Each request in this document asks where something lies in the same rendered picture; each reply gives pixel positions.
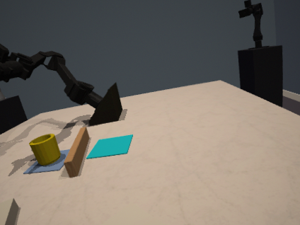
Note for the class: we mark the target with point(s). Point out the olive-yellow cup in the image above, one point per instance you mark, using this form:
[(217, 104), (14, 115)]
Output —
[(45, 149)]

